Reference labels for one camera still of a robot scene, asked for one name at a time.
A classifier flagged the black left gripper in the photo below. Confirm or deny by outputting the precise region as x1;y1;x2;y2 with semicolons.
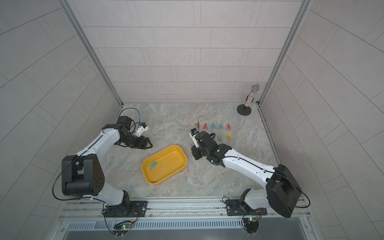
119;133;154;149

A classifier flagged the yellow plastic storage tray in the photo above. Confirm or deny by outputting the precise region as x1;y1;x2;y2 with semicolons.
142;145;187;185

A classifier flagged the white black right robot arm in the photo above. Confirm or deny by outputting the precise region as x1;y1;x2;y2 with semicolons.
191;144;302;218

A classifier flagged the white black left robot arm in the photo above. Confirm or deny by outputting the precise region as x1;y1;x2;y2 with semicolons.
61;123;153;208

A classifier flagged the teal clothespin tray bottom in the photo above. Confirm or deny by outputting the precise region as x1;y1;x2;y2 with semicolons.
148;162;158;170

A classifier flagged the ventilation grille strip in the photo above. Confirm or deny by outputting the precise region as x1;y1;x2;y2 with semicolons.
67;219;242;231

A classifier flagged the right controller board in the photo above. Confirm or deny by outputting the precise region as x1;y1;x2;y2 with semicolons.
242;217;260;235

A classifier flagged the controller board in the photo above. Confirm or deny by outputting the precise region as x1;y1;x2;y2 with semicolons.
242;217;260;235
113;221;135;238

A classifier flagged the left controller board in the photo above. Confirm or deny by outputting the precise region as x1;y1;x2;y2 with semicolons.
113;221;135;238

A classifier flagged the left corner metal profile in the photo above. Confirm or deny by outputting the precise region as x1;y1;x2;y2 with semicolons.
58;0;124;106

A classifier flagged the corner metal profile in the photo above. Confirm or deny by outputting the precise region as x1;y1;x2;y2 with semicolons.
58;0;124;106
259;0;312;108

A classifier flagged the right corner metal profile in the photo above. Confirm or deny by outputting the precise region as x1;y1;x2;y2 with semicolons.
259;0;312;108

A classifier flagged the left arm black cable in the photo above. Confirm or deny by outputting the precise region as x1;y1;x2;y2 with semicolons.
119;107;142;124

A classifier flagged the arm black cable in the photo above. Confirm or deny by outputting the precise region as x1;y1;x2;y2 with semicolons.
119;107;142;124
295;182;311;209

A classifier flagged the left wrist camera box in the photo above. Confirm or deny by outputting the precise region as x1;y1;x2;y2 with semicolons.
117;116;132;129

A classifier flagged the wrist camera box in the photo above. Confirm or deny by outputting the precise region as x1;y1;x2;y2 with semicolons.
117;116;132;129
195;131;216;148

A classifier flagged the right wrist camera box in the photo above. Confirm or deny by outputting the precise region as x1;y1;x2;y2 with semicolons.
195;131;216;148

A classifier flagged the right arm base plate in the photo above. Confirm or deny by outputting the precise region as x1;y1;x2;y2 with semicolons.
222;198;268;216

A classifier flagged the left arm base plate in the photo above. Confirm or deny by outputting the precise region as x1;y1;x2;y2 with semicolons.
102;201;148;218

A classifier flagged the aluminium front rail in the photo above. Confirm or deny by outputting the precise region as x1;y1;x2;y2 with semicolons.
58;196;311;223

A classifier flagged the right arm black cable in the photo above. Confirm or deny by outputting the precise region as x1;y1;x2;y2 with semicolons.
295;182;311;209

